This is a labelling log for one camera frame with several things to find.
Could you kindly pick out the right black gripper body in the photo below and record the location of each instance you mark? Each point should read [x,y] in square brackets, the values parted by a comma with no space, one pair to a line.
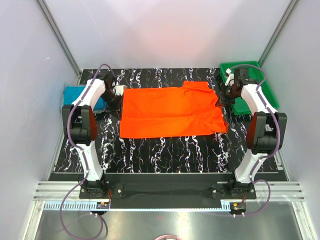
[227,95]

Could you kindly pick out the right orange black connector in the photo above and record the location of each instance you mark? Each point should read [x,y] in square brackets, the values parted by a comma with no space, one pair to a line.
[238,206]

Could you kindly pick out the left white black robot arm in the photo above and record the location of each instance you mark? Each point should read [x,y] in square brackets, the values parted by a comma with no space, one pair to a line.
[81,129]

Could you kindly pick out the folded teal t shirt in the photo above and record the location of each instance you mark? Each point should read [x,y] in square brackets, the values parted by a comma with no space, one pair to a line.
[71,93]

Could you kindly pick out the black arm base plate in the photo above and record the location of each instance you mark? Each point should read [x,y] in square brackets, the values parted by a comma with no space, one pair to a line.
[235,190]

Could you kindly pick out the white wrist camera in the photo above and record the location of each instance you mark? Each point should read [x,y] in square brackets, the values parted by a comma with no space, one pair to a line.
[230,78]
[119,90]

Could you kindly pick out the left orange black connector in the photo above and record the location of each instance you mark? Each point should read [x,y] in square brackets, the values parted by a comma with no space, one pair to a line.
[103,205]

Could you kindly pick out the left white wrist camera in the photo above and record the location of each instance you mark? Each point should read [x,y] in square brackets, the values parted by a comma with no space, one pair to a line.
[119,90]

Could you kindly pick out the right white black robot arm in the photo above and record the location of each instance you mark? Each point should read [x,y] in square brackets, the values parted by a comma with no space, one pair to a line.
[265,134]

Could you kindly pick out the orange black connector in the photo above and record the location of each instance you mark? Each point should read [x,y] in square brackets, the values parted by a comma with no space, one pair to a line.
[103,205]
[238,206]

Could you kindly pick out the aluminium frame rail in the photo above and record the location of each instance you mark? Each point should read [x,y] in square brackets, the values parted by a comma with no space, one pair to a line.
[277,190]

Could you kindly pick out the black marbled table mat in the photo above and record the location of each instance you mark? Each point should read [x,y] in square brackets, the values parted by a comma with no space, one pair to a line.
[216,153]

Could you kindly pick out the green plastic tray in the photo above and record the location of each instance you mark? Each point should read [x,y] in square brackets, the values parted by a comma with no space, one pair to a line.
[240,107]

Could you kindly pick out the white slotted cable duct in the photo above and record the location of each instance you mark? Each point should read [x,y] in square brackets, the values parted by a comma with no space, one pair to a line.
[92,206]

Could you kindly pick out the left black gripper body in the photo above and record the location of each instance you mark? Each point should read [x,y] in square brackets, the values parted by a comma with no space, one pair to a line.
[112,100]

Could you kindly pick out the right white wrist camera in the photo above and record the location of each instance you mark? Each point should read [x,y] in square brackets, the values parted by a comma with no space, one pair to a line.
[230,78]

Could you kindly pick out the orange t shirt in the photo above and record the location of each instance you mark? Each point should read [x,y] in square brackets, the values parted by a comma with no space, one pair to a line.
[189,110]

